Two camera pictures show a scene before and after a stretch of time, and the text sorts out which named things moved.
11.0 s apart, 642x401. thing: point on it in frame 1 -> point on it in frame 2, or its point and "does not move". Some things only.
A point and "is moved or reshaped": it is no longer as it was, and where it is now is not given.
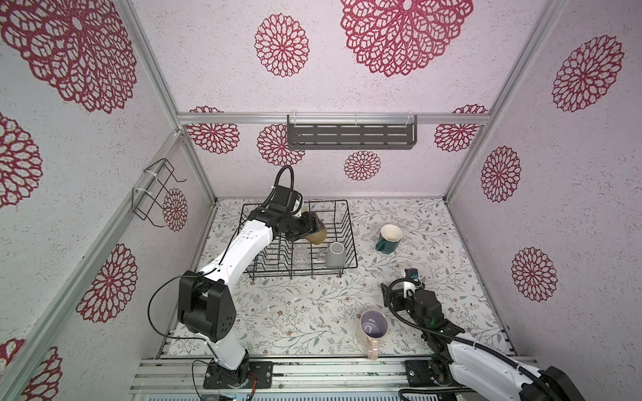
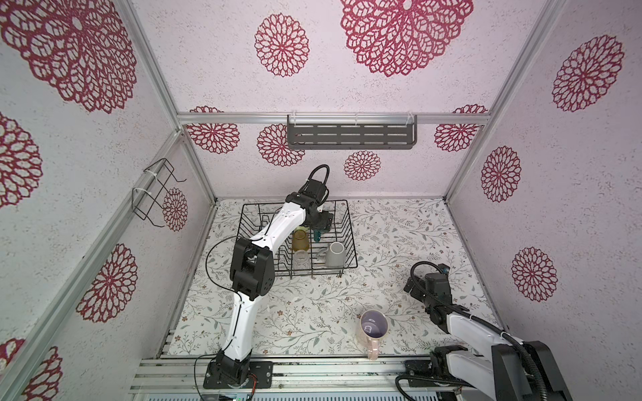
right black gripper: (399, 298) -> (418, 286)
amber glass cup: (318, 236) is moved or reshaped
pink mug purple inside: (374, 327) does not move
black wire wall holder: (148, 203) does not move
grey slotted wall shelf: (352, 131) does not move
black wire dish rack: (283, 258) does not move
